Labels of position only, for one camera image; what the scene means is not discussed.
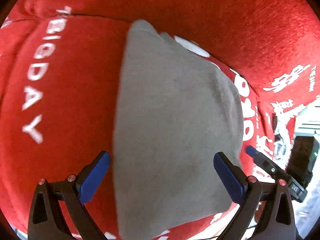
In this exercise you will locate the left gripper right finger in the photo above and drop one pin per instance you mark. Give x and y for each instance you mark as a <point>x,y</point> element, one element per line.
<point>277,220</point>

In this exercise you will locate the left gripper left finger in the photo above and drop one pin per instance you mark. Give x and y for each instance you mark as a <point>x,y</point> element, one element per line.
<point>46,220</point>

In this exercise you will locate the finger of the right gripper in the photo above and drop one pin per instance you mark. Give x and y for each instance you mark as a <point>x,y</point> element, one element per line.
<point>269,166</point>

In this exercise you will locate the grey sweatshirt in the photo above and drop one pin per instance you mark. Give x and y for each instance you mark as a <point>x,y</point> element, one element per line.
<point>175,110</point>

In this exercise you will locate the red printed bed cover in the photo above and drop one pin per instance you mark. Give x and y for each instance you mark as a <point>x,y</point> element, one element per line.
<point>60,76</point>

